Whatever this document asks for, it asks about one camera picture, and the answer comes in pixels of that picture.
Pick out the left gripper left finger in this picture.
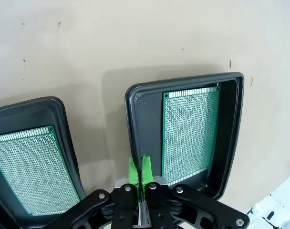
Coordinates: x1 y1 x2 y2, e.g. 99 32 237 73
71 156 142 229

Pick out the black ESD tray with emblem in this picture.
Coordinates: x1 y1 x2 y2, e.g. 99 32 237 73
124 72 245 200

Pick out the green perforated circuit board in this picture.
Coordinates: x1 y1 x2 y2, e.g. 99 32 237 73
0 125 80 217
161 86 221 187

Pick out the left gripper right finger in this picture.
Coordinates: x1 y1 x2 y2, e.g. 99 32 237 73
142 156 250 229

